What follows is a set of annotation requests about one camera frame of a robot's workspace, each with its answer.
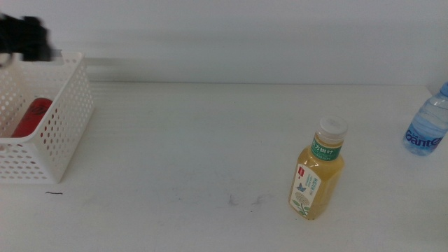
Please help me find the red cola can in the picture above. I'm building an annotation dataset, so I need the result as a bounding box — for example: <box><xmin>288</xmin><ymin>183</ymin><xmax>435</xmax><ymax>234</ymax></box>
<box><xmin>10</xmin><ymin>97</ymin><xmax>53</xmax><ymax>138</ymax></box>

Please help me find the yellow tea bottle white cap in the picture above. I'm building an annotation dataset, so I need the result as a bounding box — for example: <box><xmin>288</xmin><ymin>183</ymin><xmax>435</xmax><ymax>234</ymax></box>
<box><xmin>288</xmin><ymin>115</ymin><xmax>349</xmax><ymax>221</ymax></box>

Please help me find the clear water bottle blue label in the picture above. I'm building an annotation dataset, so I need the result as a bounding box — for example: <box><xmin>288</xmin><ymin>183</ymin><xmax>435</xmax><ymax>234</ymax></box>
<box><xmin>402</xmin><ymin>81</ymin><xmax>448</xmax><ymax>157</ymax></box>

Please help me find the white perforated plastic basket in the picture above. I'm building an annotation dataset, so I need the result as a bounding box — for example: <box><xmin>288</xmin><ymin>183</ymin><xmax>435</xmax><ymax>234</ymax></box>
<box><xmin>0</xmin><ymin>51</ymin><xmax>95</xmax><ymax>185</ymax></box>

